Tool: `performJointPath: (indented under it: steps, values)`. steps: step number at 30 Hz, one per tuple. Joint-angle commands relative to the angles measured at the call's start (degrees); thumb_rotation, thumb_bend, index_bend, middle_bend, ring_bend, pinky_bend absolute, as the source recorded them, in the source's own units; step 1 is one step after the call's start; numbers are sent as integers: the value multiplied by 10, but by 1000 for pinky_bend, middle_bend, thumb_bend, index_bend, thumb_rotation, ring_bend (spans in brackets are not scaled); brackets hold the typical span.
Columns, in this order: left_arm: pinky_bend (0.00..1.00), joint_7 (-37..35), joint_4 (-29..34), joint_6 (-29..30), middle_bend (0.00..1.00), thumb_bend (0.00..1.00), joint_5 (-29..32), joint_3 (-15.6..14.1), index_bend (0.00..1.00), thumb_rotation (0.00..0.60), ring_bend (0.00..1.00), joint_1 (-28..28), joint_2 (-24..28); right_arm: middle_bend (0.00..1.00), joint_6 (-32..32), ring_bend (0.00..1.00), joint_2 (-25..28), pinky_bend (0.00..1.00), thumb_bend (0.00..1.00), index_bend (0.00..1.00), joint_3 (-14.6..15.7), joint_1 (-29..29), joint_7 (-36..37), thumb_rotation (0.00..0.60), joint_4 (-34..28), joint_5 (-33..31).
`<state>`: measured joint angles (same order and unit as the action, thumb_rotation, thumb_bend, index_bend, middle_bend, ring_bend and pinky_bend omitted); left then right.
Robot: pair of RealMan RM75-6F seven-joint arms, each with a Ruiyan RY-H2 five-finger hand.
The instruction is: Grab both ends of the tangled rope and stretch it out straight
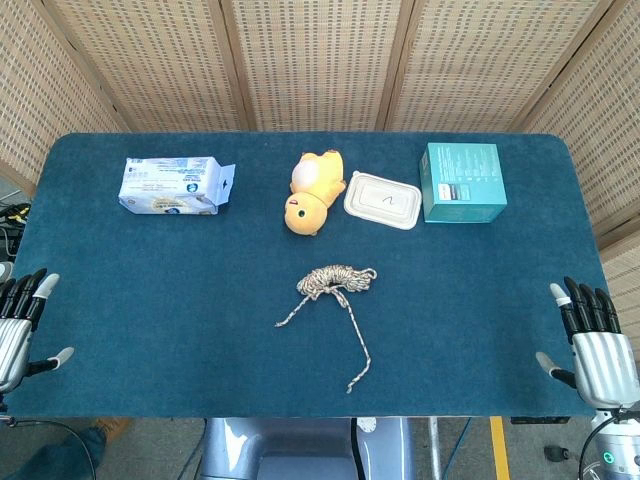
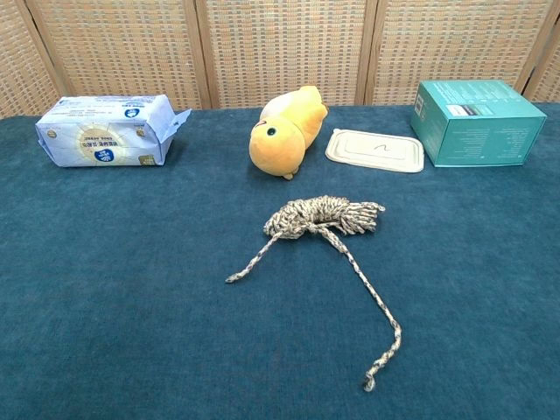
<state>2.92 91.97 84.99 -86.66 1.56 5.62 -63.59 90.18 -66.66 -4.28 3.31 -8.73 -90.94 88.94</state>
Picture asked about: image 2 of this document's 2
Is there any white blue braided rope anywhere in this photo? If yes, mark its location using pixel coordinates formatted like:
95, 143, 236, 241
225, 194, 403, 393

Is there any yellow plush duck toy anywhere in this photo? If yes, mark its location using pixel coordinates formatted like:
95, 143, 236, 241
248, 85, 330, 181

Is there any cream flat container lid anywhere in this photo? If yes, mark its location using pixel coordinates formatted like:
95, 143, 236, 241
325, 128, 426, 174

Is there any woven rattan folding screen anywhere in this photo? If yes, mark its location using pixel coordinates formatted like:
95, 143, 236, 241
0, 0, 560, 120

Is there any teal table cloth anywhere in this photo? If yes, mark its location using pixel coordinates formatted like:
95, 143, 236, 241
0, 102, 560, 420

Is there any blue white tissue pack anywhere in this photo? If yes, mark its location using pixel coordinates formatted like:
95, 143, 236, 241
35, 94, 193, 169

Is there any teal cardboard box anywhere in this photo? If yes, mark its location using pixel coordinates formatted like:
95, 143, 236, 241
409, 79, 548, 169

